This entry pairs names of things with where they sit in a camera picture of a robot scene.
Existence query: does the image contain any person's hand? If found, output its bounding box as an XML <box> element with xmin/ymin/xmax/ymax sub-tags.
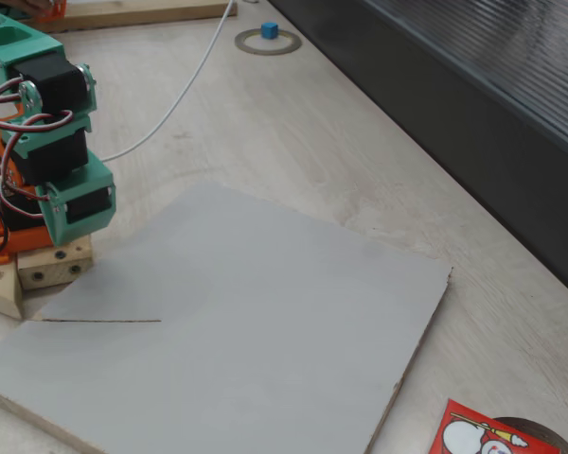
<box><xmin>9</xmin><ymin>0</ymin><xmax>58</xmax><ymax>13</ymax></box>

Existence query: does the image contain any long wooden plank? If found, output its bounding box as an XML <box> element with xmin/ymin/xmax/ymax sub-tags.
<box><xmin>32</xmin><ymin>0</ymin><xmax>239</xmax><ymax>34</ymax></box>

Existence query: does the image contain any white USB cable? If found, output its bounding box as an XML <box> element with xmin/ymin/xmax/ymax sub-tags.
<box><xmin>101</xmin><ymin>0</ymin><xmax>234</xmax><ymax>162</ymax></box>

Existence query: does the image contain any grey desk partition with glass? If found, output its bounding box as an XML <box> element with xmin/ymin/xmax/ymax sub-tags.
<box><xmin>269</xmin><ymin>0</ymin><xmax>568</xmax><ymax>306</ymax></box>

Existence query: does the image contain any wooden base block with holes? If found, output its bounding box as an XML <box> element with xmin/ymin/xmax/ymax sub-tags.
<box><xmin>16</xmin><ymin>234</ymin><xmax>95</xmax><ymax>291</ymax></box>

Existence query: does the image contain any light wooden base plank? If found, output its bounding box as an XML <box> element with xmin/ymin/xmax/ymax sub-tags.
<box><xmin>0</xmin><ymin>261</ymin><xmax>24</xmax><ymax>320</ymax></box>

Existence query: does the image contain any grey laminated board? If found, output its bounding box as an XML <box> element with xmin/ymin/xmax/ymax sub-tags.
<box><xmin>0</xmin><ymin>181</ymin><xmax>454</xmax><ymax>454</ymax></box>

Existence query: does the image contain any orange leader arm handle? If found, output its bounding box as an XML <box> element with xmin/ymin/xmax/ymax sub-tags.
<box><xmin>36</xmin><ymin>0</ymin><xmax>68</xmax><ymax>24</ymax></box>

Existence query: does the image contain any grey tape ring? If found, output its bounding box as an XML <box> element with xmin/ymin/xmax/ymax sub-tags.
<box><xmin>234</xmin><ymin>27</ymin><xmax>303</xmax><ymax>57</ymax></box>

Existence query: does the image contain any red and white small carton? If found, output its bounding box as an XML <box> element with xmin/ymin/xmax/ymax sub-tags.
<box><xmin>428</xmin><ymin>398</ymin><xmax>562</xmax><ymax>454</ymax></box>

